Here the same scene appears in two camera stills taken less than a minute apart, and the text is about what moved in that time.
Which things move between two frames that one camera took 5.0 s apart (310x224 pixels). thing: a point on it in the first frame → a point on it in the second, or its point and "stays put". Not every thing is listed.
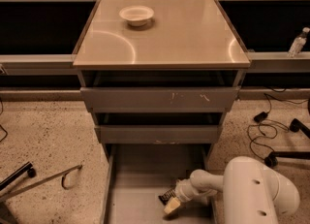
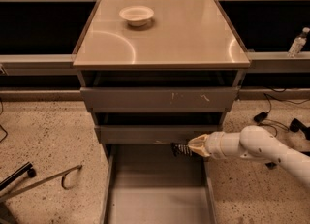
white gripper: x=183 y=192 → x=215 y=144
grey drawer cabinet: x=160 y=73 stays put
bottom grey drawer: x=133 y=176 stays put
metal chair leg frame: x=31 y=173 stays put
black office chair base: x=295 y=125 stays put
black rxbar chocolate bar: x=165 y=197 → x=181 y=148
